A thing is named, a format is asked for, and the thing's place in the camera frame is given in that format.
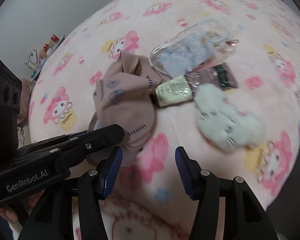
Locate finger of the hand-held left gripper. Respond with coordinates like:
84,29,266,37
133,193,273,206
54,124,125,168
17,131,90,153

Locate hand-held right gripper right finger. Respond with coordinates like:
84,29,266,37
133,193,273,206
174,145,284,240

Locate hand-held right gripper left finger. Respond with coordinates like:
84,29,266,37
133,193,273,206
16,145,124,240

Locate white plush cat toy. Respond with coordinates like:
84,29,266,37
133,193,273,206
195,84,265,154

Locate pale green cream tube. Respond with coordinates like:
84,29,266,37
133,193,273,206
154,75,195,108

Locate dark brown sachet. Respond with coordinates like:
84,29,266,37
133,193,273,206
185,66,224,90

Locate dark green sachet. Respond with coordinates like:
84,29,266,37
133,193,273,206
212,62,239,90

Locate clear phone case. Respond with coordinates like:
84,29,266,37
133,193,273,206
149,19,241,79

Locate person's left hand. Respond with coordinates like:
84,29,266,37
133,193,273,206
0,191,46,232

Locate pink printed blanket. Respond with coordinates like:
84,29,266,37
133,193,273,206
15,0,300,240

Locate white rack of trinkets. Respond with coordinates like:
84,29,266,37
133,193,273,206
24,34,65,80

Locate white pink printed cloth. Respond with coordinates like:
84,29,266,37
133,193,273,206
71,195,190,240

